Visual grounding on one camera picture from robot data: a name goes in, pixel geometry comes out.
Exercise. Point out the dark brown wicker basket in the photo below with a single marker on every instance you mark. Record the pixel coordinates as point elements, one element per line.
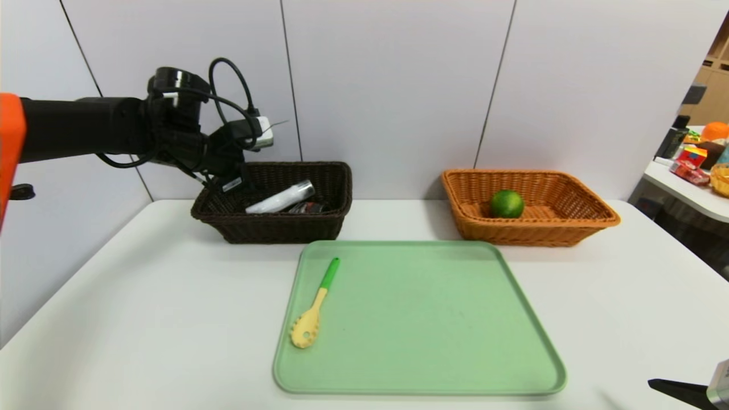
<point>273,228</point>

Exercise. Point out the black red face wash tube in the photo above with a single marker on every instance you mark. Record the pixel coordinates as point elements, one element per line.
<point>310,208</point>

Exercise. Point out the orange ball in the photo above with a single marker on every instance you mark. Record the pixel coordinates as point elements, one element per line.
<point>716,131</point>

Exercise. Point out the grey sign plate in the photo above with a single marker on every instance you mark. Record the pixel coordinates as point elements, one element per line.
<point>692,94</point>

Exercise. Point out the red snack packet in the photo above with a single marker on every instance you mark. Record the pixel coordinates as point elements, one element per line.
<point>689,174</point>

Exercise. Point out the light green plastic tray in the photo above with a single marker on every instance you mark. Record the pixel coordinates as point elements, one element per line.
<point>427,330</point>

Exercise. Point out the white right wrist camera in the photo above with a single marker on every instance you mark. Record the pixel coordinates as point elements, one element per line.
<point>720,387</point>

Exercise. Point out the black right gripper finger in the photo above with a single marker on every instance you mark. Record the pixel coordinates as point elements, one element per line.
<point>683,393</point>

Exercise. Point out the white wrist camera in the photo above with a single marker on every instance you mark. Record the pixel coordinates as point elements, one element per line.
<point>720,387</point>
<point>265,134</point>

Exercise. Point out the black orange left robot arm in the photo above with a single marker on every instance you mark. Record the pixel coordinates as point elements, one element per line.
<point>85,128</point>

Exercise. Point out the white side table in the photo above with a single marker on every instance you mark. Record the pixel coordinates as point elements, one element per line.
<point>683,193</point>

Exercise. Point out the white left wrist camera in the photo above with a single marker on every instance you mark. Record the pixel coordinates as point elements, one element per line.
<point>265,134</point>

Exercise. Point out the dark brown box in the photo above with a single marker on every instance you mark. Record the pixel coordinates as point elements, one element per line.
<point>712,154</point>

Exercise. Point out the black upright bottle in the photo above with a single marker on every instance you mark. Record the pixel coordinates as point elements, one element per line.
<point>669,141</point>

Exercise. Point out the green lime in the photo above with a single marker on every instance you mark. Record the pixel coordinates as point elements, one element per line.
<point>507,204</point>

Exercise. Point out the yellow bowl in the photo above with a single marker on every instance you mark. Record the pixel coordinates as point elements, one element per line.
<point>720,180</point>

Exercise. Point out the orange wicker basket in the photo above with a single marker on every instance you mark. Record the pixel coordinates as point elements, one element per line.
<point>541,233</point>

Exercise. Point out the translucent white plastic bottle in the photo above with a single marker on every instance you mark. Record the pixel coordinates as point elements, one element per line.
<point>282,199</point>

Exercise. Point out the wooden shelf unit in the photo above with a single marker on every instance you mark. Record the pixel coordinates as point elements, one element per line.
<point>716,97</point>

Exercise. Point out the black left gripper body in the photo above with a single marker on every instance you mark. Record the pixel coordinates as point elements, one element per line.
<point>232,183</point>

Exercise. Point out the red yellow toy box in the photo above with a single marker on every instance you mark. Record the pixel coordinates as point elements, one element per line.
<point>691,156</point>

